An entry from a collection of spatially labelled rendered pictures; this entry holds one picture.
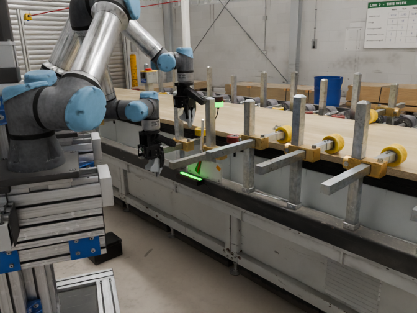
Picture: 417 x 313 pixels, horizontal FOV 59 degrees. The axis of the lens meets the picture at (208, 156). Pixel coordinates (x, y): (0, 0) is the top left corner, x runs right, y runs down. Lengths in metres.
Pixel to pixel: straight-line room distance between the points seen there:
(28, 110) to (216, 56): 10.02
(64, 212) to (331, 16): 8.49
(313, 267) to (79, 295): 1.15
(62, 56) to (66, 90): 0.69
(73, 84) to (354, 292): 1.48
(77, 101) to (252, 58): 9.34
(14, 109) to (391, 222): 1.37
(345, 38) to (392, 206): 7.62
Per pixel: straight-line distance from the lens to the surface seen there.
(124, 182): 3.13
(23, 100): 1.07
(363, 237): 1.43
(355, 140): 1.35
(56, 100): 1.01
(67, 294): 2.03
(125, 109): 1.40
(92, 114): 1.01
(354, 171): 1.26
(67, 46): 1.69
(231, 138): 1.86
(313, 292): 2.02
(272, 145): 1.79
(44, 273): 1.53
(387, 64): 8.78
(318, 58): 9.30
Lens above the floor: 1.36
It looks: 17 degrees down
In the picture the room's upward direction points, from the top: 1 degrees counter-clockwise
